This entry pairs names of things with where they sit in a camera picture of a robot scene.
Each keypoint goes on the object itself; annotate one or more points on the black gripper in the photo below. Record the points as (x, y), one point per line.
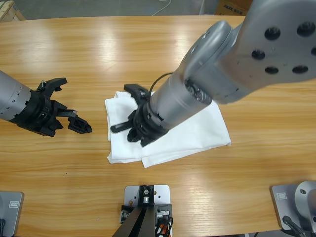
(42, 116)
(148, 123)

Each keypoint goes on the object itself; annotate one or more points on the white Unitree t-shirt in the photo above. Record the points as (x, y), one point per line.
(197, 133)

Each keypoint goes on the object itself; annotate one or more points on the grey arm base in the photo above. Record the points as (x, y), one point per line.
(284, 197)
(13, 214)

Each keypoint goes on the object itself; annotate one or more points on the white mounting block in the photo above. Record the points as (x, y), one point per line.
(163, 195)

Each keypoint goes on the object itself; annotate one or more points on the brown cardboard box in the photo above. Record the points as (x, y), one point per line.
(232, 8)

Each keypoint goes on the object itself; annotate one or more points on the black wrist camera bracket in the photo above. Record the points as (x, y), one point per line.
(137, 91)
(53, 85)

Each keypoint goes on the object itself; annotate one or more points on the black corner bracket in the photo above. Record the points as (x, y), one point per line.
(164, 212)
(126, 213)

